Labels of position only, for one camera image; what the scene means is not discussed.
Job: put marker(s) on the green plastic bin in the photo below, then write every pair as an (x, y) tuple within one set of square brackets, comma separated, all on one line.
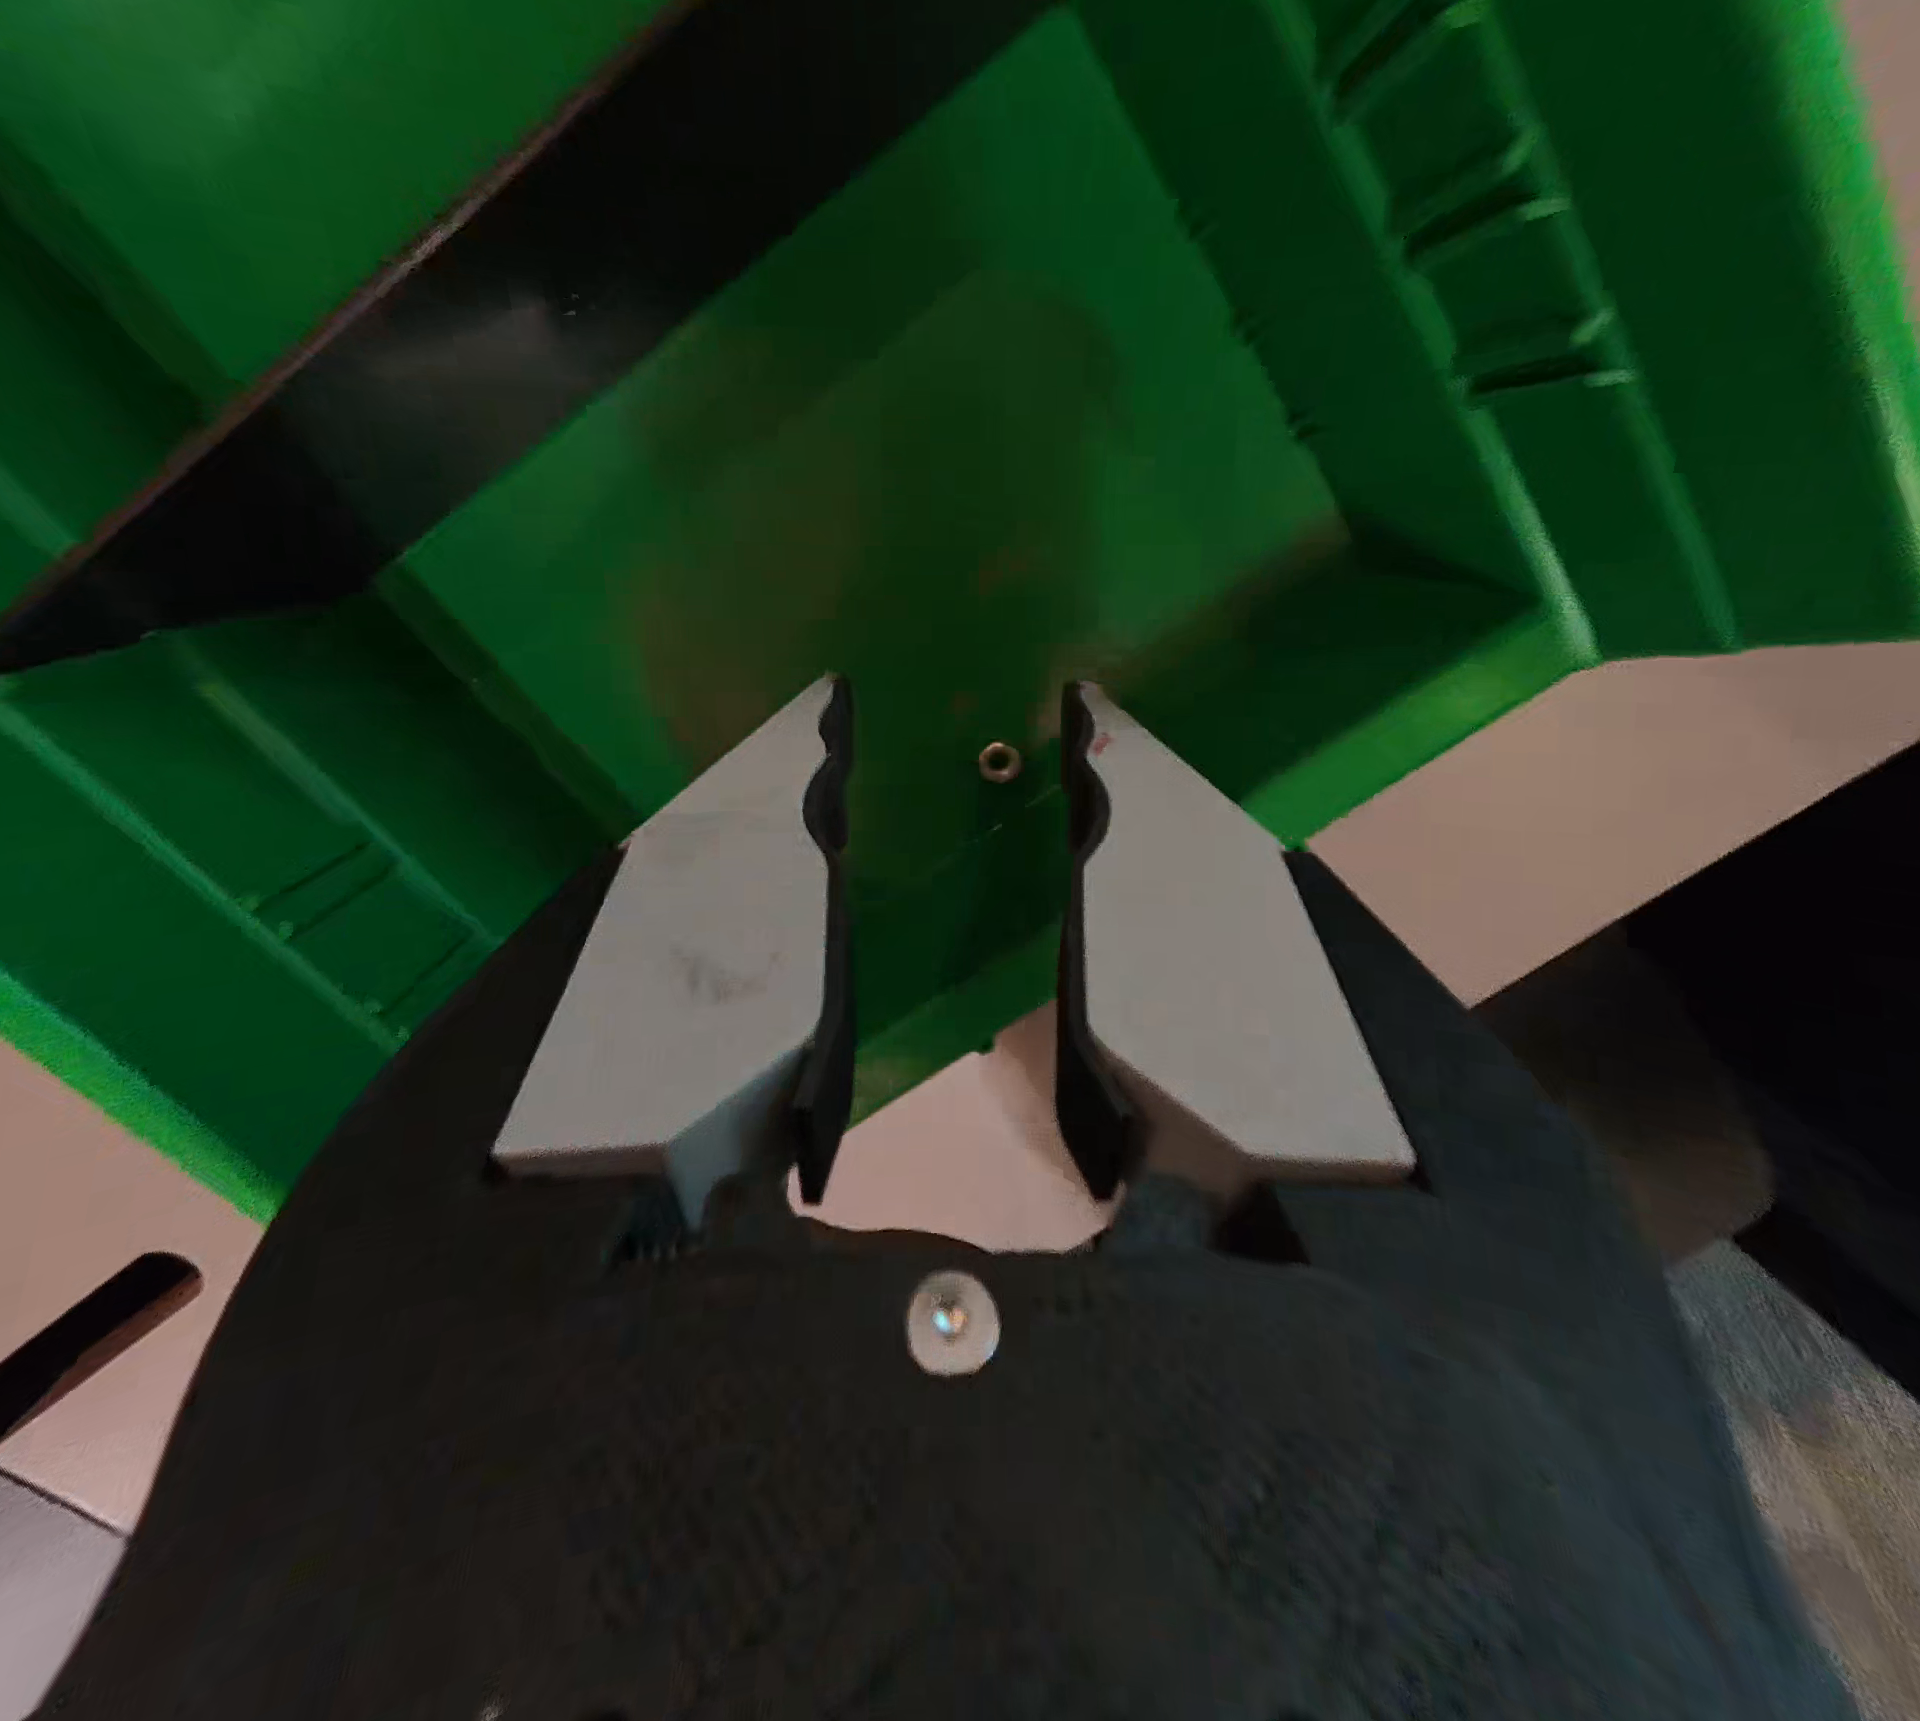
[(903, 477)]

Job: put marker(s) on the small silver fastener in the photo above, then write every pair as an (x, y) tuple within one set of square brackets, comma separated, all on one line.
[(991, 765)]

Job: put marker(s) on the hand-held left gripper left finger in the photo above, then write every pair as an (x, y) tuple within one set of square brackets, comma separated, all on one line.
[(676, 985)]

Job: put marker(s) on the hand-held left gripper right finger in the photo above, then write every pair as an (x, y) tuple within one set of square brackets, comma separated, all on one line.
[(1232, 985)]

